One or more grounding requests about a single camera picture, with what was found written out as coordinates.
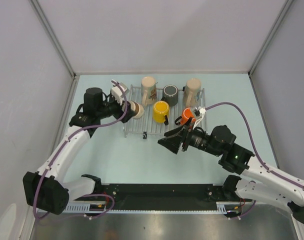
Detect stainless steel cup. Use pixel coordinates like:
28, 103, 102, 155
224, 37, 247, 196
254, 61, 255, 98
129, 100, 145, 120

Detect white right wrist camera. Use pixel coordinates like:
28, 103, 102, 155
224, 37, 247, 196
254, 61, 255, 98
190, 106, 206, 129

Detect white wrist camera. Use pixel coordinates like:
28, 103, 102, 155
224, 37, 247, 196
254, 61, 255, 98
110, 82, 130, 105
190, 106, 206, 129

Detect orange mug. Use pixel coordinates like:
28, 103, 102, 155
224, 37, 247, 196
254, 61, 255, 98
174, 107, 196, 126

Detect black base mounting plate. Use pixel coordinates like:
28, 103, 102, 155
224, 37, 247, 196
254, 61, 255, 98
76, 183, 253, 211

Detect silver wire dish rack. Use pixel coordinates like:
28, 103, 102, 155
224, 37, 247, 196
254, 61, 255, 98
123, 84, 208, 140

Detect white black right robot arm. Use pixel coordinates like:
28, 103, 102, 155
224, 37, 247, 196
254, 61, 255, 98
158, 124, 304, 224

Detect beige decorated mug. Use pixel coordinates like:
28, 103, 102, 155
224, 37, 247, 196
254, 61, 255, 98
141, 76, 157, 107

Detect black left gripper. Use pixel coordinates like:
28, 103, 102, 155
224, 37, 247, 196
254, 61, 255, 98
96, 93, 136, 123

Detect yellow mug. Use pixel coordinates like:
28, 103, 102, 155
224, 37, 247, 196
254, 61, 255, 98
152, 100, 170, 126

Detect white slotted cable duct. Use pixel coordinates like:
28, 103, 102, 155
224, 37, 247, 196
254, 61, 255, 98
63, 202, 240, 215

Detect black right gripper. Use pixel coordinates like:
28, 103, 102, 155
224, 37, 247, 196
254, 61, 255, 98
157, 117, 222, 157

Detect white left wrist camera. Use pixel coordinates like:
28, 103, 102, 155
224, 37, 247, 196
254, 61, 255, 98
110, 82, 130, 105

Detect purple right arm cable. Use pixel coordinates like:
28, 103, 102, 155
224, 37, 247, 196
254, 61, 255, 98
204, 101, 304, 220

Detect dark green mug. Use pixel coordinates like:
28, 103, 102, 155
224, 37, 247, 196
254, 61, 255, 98
161, 84, 179, 107

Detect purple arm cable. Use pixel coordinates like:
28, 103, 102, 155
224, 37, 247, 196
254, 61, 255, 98
32, 79, 131, 221
204, 101, 304, 220

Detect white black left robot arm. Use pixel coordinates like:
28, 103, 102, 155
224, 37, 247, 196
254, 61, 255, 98
22, 83, 133, 215

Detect beige plain mug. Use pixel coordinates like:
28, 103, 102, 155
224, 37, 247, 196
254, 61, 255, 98
182, 78, 202, 108

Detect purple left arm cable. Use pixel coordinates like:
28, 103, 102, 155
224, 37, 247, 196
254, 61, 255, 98
32, 79, 131, 221

